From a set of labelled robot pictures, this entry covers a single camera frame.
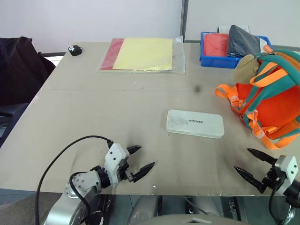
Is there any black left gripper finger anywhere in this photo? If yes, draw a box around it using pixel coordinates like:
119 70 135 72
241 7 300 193
126 145 143 156
130 161 156 183

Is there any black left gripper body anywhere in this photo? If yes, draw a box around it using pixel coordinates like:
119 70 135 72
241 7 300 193
117 156 136 183

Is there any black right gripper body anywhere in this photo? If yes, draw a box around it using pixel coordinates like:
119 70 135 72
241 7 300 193
261 163 282 190

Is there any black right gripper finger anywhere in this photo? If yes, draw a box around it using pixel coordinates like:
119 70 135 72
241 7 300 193
247 148 278 166
233 165 269 194

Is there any orange and teal backpack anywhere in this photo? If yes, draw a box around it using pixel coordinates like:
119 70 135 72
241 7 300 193
215 45 300 150

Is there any white rectangular case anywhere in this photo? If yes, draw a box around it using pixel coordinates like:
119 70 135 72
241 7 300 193
165 109 225 139

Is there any grey rounded robot torso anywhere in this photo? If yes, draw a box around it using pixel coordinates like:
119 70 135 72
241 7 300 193
138 213 236 225

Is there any yellow paper sheet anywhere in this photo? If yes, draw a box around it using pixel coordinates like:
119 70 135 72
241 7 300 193
112 37 173 71

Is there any red paper sheet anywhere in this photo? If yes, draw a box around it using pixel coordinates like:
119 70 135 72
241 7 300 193
100 38 125 70

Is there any clear plastic sleeve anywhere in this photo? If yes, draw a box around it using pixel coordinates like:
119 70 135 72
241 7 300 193
97 35 186 75

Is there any blue plastic bin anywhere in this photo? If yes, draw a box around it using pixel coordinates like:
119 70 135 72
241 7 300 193
200 31 274 69

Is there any small black white-spotted object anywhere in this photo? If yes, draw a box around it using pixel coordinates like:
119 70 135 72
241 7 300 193
67 44 83 57

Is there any dark grey fabric pouch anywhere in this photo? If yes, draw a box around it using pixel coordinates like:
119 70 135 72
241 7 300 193
226 24 261 59

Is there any red flat pouch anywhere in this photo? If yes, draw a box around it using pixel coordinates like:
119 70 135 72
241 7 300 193
202 33 229 58

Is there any dark chair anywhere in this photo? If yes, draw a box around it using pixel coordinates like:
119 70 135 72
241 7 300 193
0 103 30 147

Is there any white box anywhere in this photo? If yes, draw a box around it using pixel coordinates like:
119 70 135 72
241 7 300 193
217 24 250 34

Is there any black jacket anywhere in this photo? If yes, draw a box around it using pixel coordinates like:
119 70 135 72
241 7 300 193
0 36 56 106

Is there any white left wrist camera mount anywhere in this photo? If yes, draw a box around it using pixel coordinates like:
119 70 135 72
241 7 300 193
104 142 130 187

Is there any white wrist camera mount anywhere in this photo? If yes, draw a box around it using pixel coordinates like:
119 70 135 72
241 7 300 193
104 142 130 187
274 154 300 188

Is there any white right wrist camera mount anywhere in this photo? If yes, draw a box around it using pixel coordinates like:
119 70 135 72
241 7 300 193
274 154 300 188

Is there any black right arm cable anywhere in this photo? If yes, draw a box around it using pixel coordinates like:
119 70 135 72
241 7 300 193
268 182 285 225

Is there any grey vertical wall post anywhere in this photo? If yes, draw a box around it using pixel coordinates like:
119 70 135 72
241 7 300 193
180 0 189 44

